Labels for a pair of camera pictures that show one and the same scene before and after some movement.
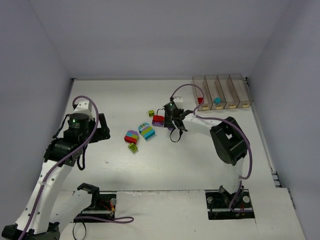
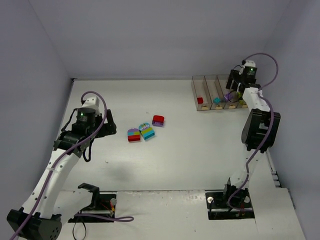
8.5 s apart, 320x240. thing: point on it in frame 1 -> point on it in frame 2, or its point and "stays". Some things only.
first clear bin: [201, 81] stays
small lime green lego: [151, 113] -> [241, 102]
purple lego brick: [158, 123] stays
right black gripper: [169, 118] -> [232, 81]
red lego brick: [156, 118] stays
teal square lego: [217, 100] stays
